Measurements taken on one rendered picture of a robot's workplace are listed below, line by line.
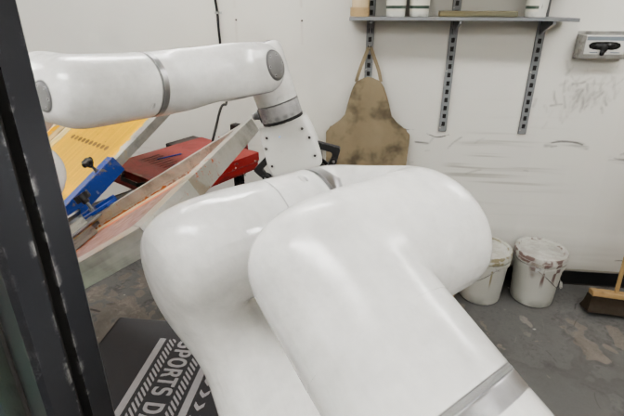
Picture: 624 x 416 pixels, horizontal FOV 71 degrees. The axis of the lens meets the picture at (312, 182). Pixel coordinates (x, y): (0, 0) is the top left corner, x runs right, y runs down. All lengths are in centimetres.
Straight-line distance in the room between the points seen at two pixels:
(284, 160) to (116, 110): 34
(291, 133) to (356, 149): 209
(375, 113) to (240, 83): 220
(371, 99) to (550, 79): 105
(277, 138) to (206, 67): 23
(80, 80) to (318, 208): 37
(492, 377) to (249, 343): 19
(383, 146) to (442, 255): 261
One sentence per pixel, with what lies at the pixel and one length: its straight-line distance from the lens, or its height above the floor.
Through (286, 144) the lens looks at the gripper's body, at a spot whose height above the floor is 159.
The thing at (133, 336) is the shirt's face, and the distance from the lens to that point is 141.
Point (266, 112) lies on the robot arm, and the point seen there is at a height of 165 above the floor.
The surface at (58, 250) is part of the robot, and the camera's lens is 32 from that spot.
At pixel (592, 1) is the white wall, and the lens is 302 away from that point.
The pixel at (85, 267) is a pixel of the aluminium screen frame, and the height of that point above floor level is 149.
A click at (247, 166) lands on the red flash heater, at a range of 227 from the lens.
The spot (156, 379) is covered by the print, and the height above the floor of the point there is 95.
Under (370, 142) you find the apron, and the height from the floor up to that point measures 99.
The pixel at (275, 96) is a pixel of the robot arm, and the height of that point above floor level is 168.
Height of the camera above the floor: 183
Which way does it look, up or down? 22 degrees down
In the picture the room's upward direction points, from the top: straight up
